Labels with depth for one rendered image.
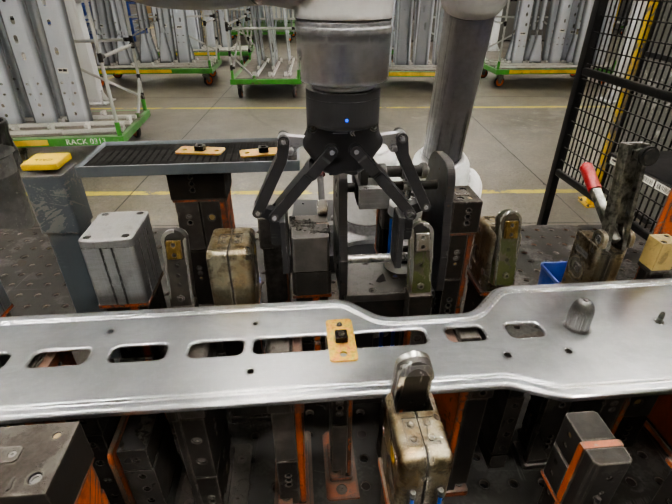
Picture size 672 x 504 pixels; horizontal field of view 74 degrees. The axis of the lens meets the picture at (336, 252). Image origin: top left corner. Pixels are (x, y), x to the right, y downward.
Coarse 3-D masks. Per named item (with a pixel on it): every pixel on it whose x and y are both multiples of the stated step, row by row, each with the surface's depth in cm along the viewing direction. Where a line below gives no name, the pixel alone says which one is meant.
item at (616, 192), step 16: (624, 144) 69; (640, 144) 69; (624, 160) 69; (640, 160) 66; (656, 160) 66; (624, 176) 69; (640, 176) 70; (624, 192) 71; (608, 208) 73; (624, 208) 72; (608, 224) 73; (624, 224) 73; (624, 240) 74
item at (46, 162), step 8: (32, 160) 78; (40, 160) 78; (48, 160) 78; (56, 160) 78; (64, 160) 79; (24, 168) 77; (32, 168) 77; (40, 168) 77; (48, 168) 77; (56, 168) 77
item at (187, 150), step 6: (198, 144) 82; (204, 144) 82; (180, 150) 82; (186, 150) 82; (192, 150) 82; (198, 150) 81; (204, 150) 82; (210, 150) 82; (216, 150) 82; (222, 150) 82
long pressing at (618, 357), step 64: (0, 320) 65; (64, 320) 66; (128, 320) 66; (192, 320) 66; (256, 320) 66; (320, 320) 66; (384, 320) 65; (448, 320) 66; (512, 320) 66; (640, 320) 66; (0, 384) 55; (64, 384) 55; (128, 384) 55; (192, 384) 55; (256, 384) 55; (320, 384) 55; (384, 384) 56; (448, 384) 56; (512, 384) 56; (576, 384) 55; (640, 384) 56
